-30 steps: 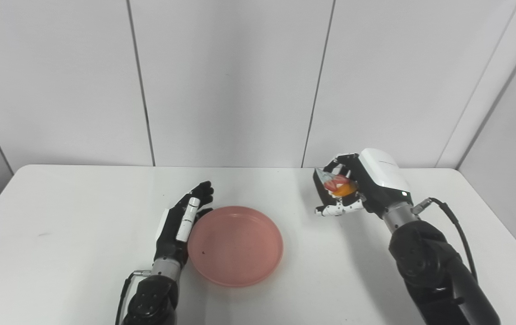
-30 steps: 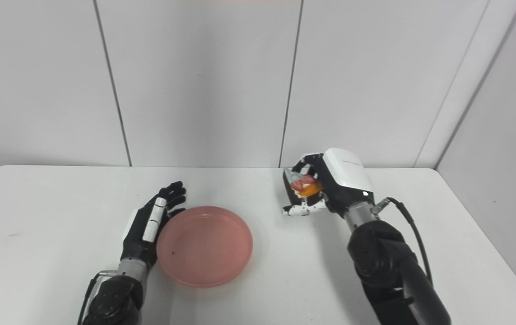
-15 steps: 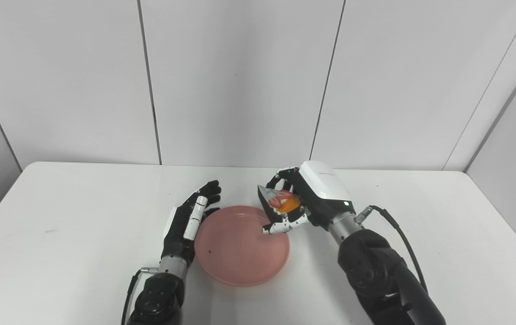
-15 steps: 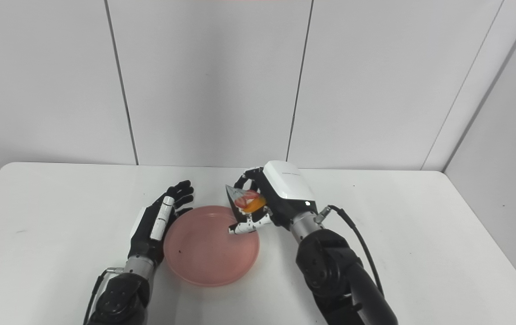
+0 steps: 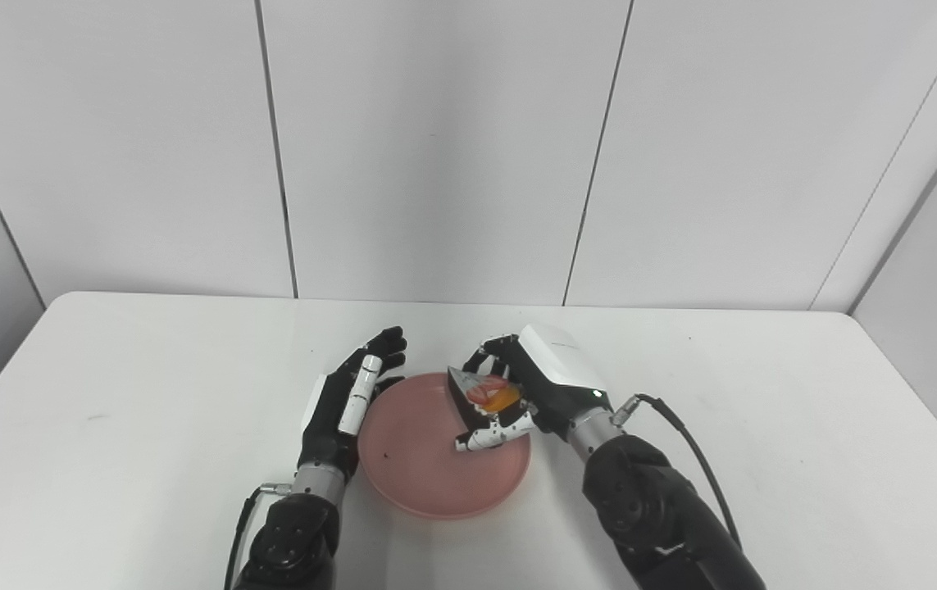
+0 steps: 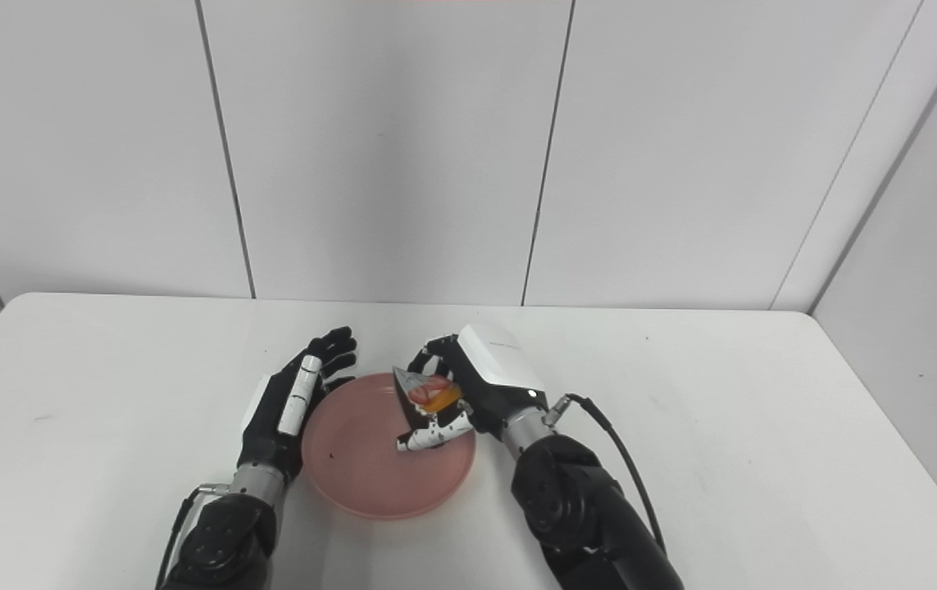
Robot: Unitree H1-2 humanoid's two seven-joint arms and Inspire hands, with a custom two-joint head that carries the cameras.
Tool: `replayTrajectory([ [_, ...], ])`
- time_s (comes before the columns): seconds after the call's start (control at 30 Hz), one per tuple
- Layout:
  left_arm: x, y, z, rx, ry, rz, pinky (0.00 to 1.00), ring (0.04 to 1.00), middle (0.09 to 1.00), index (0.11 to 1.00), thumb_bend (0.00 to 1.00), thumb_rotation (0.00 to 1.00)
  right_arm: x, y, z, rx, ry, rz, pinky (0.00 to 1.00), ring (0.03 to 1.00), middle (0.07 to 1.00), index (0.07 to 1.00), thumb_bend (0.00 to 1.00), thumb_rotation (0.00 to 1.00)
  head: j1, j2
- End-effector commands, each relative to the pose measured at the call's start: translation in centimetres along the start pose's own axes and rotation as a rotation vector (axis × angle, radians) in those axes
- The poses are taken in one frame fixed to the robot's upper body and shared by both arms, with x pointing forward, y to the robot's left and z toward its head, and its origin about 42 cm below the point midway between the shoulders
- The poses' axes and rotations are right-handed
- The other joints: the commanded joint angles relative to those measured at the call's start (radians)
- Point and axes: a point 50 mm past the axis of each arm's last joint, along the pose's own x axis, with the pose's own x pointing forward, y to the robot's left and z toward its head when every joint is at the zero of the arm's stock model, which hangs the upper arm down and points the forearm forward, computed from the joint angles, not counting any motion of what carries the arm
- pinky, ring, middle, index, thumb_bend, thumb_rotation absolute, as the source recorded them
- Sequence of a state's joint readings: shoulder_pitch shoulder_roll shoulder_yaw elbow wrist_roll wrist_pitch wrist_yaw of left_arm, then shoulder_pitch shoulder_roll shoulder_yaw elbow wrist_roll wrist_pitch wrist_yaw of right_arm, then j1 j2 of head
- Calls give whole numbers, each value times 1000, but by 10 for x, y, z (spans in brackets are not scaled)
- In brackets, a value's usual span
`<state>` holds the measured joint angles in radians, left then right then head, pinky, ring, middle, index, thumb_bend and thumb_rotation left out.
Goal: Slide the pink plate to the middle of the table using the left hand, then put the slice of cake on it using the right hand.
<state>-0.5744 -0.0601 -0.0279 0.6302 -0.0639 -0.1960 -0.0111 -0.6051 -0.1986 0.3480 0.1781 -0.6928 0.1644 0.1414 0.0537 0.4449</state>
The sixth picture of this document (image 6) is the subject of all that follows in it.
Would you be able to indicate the chocolate cake slice with fruit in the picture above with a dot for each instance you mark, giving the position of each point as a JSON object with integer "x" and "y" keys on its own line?
{"x": 427, "y": 393}

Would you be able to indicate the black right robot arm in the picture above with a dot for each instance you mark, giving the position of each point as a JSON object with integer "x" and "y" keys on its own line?
{"x": 583, "y": 516}

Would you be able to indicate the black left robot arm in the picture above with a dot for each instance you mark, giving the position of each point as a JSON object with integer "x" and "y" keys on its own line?
{"x": 226, "y": 541}

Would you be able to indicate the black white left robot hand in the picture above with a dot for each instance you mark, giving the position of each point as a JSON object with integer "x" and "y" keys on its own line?
{"x": 267, "y": 434}

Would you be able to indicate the pink round plate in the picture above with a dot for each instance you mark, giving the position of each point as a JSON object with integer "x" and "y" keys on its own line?
{"x": 370, "y": 467}

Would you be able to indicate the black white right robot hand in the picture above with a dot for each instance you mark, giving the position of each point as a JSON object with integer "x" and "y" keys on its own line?
{"x": 501, "y": 369}

